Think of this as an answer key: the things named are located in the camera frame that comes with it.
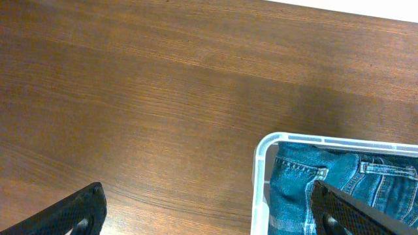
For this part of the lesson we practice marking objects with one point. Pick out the dark blue jeans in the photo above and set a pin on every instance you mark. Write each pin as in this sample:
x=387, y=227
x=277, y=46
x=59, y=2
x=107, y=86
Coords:
x=384, y=182

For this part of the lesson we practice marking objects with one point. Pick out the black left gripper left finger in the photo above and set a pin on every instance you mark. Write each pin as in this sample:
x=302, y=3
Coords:
x=82, y=212

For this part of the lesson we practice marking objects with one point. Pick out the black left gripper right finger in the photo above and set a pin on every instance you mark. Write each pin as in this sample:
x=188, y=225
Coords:
x=337, y=213

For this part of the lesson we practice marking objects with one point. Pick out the clear plastic storage bin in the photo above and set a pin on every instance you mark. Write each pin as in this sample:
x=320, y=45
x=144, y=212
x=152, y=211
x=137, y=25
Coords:
x=266, y=152

